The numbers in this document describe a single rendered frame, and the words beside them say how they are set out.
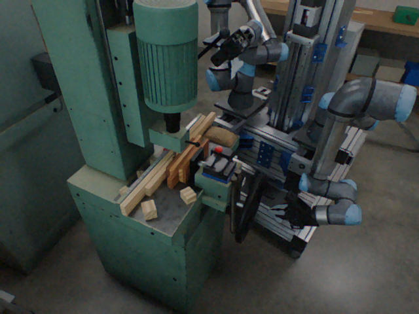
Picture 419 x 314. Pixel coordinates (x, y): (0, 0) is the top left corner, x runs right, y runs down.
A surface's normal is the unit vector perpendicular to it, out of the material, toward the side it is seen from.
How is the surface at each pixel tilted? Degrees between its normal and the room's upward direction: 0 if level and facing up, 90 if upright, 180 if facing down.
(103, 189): 0
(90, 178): 0
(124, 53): 90
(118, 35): 90
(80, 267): 0
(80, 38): 90
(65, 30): 90
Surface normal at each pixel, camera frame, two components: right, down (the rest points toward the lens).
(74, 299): 0.04, -0.74
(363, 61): -0.25, 0.65
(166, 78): 0.01, 0.68
